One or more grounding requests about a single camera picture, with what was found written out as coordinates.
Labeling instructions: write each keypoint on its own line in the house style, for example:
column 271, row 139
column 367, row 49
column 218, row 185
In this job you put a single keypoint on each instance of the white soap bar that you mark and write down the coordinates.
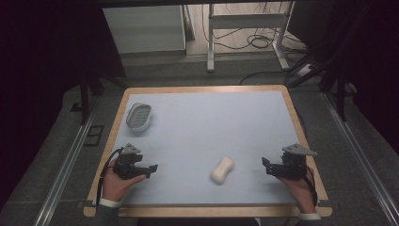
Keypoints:
column 222, row 170

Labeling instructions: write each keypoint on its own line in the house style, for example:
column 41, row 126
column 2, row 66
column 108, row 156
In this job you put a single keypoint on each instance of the white cabinet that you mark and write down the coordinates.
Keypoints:
column 147, row 29

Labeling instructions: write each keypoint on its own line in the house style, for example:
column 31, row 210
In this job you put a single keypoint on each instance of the white metal stand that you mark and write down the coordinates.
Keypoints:
column 247, row 28

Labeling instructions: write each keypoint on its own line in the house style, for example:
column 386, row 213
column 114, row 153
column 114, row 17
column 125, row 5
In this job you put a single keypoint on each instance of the grey soap dish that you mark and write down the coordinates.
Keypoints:
column 139, row 116

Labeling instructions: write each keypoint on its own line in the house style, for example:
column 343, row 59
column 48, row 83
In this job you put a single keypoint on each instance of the person's left hand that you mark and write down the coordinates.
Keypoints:
column 116, row 184

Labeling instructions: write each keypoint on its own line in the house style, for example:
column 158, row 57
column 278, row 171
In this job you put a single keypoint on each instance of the aluminium floor rail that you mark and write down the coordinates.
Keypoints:
column 360, row 157
column 67, row 166

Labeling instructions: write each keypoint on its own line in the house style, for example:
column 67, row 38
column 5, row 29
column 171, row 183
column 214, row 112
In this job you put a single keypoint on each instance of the black floor bracket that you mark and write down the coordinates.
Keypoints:
column 94, row 135

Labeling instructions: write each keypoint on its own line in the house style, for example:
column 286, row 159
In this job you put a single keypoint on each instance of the white power strip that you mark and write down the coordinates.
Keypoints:
column 306, row 69

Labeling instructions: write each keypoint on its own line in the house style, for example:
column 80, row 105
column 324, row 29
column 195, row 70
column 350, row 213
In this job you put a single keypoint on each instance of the light blue table mat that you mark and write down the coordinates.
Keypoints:
column 200, row 147

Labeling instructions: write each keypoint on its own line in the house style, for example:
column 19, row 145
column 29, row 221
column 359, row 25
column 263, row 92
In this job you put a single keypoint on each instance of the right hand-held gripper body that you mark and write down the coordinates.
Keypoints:
column 291, row 163

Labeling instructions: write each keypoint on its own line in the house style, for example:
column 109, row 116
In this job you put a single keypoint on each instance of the person's right hand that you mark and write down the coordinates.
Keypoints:
column 300, row 190

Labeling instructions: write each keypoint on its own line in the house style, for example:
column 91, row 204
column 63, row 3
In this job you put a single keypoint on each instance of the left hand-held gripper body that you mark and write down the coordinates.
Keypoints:
column 127, row 163

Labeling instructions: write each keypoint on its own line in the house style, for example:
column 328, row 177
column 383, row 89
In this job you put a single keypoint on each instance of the black tripod stand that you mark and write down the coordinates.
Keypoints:
column 89, row 88
column 335, row 72

